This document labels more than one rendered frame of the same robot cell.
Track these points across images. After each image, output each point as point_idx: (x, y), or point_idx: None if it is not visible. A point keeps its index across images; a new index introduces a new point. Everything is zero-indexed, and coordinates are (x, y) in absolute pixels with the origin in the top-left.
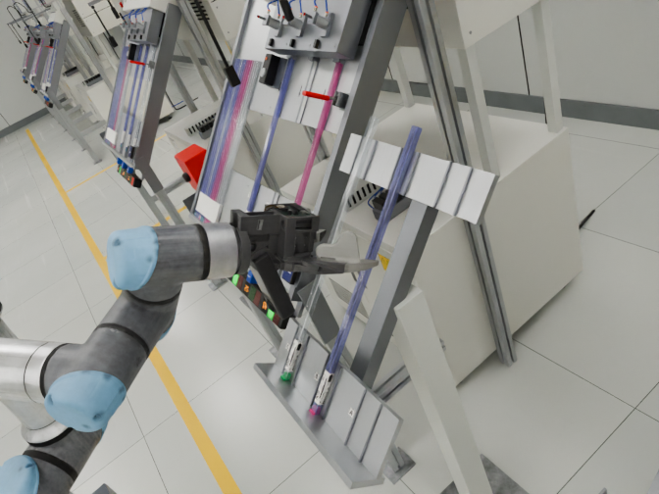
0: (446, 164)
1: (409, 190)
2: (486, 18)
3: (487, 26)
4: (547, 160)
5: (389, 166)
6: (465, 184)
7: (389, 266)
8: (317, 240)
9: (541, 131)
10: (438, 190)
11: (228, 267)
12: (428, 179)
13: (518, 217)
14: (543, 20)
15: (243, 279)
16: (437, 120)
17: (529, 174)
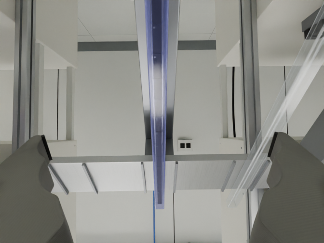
0: (101, 190)
1: (137, 167)
2: (236, 148)
3: (236, 143)
4: (222, 49)
5: (187, 177)
6: (60, 185)
7: (171, 37)
8: (278, 143)
9: (230, 63)
10: (88, 177)
11: None
12: (116, 178)
13: (232, 10)
14: (222, 127)
15: None
16: (259, 105)
17: (227, 42)
